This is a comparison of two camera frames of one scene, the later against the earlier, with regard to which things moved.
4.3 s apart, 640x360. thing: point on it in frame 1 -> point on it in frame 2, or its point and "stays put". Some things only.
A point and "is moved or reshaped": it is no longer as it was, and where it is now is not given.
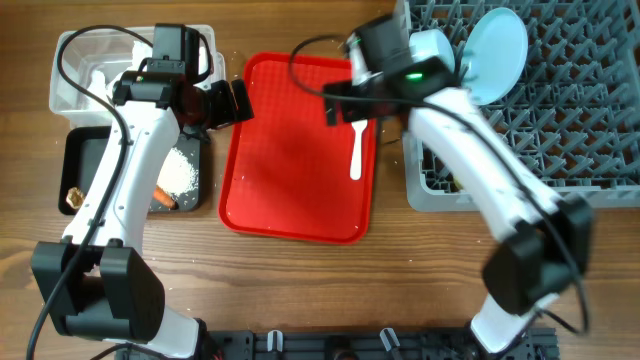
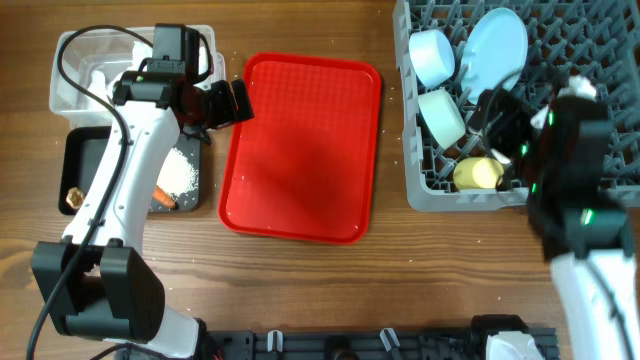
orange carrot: (164, 198) stays put
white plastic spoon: (358, 126) is moved or reshaped
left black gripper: (228, 112) stays put
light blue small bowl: (427, 43) stays put
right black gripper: (335, 103) -> (500, 128)
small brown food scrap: (75, 197) stays put
